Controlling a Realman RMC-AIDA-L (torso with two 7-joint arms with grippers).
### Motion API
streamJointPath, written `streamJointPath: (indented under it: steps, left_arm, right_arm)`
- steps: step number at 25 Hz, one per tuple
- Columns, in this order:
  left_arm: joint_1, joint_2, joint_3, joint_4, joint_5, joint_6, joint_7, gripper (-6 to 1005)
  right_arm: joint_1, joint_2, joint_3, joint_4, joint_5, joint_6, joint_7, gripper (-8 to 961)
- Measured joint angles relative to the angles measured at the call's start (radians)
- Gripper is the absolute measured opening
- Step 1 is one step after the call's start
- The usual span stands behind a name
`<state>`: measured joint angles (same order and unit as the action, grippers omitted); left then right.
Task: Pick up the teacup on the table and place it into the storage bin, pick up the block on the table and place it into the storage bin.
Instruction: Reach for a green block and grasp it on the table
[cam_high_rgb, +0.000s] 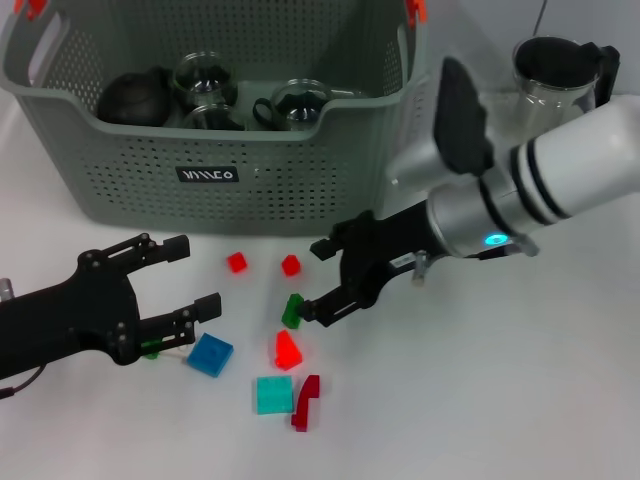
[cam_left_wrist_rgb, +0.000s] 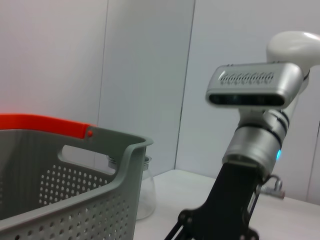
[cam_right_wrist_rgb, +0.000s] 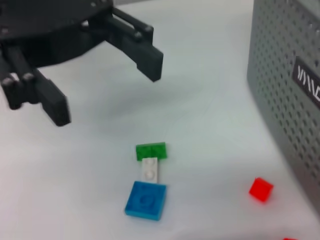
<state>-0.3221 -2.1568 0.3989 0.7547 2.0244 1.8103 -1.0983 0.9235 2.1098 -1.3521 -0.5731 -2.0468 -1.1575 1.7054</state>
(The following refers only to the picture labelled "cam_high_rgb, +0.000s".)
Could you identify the red sloped toy brick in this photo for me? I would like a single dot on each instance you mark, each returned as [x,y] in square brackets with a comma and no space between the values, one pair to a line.
[287,355]

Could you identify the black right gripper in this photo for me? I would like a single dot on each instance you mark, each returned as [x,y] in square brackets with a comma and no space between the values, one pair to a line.
[380,250]

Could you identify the dark red arch brick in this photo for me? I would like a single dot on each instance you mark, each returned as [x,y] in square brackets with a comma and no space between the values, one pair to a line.
[302,410]

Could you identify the glass pitcher with black lid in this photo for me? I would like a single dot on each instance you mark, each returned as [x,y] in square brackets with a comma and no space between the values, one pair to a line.
[550,75]

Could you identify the green toy brick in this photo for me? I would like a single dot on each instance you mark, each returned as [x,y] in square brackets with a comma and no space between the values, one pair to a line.
[291,315]
[150,355]

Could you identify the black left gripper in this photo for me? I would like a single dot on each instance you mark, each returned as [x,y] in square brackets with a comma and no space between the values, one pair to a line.
[75,320]

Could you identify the blue flat toy plate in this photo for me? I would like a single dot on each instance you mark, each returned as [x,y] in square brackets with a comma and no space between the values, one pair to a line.
[210,355]

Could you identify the small red toy brick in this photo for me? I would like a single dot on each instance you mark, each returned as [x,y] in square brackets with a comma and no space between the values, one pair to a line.
[236,262]
[291,266]

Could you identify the teal flat toy plate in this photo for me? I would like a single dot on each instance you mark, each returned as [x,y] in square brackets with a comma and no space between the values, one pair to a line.
[273,395]

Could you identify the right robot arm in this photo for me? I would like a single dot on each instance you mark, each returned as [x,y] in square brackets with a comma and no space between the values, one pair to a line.
[575,160]

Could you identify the grey-green perforated storage bin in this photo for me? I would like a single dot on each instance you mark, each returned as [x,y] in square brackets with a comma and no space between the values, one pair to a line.
[300,190]

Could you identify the glass teacup with black base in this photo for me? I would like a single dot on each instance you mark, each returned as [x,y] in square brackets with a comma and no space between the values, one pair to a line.
[215,120]
[205,85]
[300,110]

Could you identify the dark clay teapot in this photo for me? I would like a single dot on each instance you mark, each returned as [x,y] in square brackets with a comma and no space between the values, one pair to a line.
[135,102]

